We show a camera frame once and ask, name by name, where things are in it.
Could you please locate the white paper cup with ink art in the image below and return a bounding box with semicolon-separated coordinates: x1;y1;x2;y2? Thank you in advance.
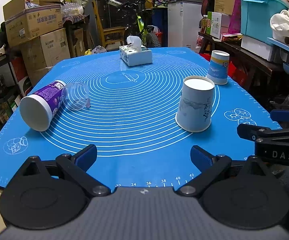
175;76;215;133

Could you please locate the blue and yellow paper cup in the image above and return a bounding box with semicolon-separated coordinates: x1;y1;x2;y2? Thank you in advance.
206;50;230;85

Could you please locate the purple paper cup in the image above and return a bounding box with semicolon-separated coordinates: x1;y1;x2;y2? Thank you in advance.
20;80;66;132

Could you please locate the clear plastic cup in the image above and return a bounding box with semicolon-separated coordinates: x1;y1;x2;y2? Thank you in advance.
61;82;90;111

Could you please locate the white foam box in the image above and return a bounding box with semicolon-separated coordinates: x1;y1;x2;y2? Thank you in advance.
241;35;275;62

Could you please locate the dark wooden side table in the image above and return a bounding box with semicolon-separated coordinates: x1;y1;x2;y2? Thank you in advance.
198;32;283;80

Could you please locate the white cloth bundle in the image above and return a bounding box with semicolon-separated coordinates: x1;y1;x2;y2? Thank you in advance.
270;8;289;53

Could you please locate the pink translucent container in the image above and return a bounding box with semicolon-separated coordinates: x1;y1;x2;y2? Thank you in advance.
228;0;241;34

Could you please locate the teal plastic storage bin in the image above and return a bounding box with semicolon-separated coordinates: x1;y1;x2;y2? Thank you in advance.
240;0;289;44

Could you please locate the black metal shelf rack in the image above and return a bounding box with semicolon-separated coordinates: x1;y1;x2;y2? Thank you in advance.
0;53;33;126

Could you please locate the green and white carton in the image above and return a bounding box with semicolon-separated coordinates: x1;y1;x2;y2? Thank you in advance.
206;11;222;39

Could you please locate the lower cardboard box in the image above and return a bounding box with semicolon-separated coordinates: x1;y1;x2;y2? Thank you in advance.
20;28;70;86

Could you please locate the red bucket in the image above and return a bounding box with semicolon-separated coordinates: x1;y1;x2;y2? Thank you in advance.
150;33;161;48

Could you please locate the white tissue box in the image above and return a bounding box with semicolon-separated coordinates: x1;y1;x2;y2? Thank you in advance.
119;36;153;67

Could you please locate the bicycle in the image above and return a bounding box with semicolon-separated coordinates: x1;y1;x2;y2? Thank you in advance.
106;0;155;48

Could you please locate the wooden chair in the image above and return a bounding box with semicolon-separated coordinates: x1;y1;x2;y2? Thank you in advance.
91;0;126;48

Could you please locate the upper open cardboard box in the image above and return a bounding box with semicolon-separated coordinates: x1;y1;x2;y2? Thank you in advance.
3;0;63;48

